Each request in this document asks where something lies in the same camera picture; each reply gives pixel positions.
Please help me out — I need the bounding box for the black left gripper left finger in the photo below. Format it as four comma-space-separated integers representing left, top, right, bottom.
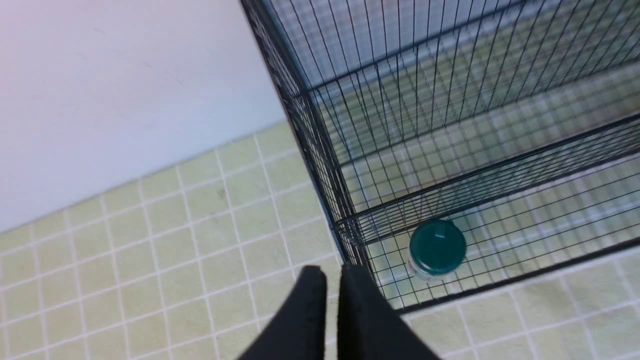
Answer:
239, 265, 327, 360

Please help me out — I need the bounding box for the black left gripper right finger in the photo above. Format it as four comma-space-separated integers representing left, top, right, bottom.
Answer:
337, 264, 440, 360

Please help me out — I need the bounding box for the small green-capped seasoning bottle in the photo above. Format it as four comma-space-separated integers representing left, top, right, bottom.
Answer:
407, 219, 467, 281

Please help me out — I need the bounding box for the green checkered tablecloth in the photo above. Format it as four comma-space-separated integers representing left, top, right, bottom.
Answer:
0, 60, 640, 360

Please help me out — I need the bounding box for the black wire mesh rack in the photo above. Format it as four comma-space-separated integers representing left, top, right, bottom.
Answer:
240, 0, 640, 313

